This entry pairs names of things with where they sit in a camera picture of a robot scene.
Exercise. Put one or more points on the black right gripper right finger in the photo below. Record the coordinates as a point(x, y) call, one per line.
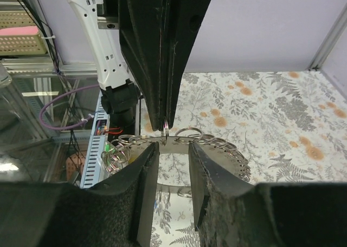
point(231, 212)

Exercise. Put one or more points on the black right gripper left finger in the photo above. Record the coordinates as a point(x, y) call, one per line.
point(117, 211)

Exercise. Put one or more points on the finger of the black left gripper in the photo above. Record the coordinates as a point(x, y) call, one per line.
point(140, 23)
point(181, 21)

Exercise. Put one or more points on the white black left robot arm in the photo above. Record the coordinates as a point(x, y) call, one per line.
point(120, 92)

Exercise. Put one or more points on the floral tablecloth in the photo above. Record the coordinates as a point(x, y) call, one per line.
point(290, 126)

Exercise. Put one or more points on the cream perforated basket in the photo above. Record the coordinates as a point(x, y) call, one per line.
point(19, 35)

